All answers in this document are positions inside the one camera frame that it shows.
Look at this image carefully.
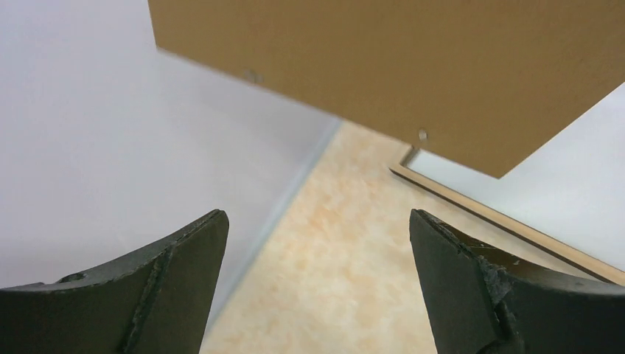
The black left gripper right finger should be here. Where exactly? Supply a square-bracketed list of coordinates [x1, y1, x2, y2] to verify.
[409, 209, 624, 353]

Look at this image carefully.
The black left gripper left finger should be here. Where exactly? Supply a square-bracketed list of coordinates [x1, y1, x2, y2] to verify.
[1, 209, 229, 353]

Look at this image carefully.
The white photo paper sheet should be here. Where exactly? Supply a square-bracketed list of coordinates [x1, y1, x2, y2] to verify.
[408, 86, 624, 271]

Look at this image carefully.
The landscape photo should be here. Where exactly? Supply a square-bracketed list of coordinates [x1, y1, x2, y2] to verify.
[149, 0, 624, 178]

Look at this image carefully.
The wooden picture frame with glass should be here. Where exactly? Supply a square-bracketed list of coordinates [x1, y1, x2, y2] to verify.
[388, 145, 624, 285]

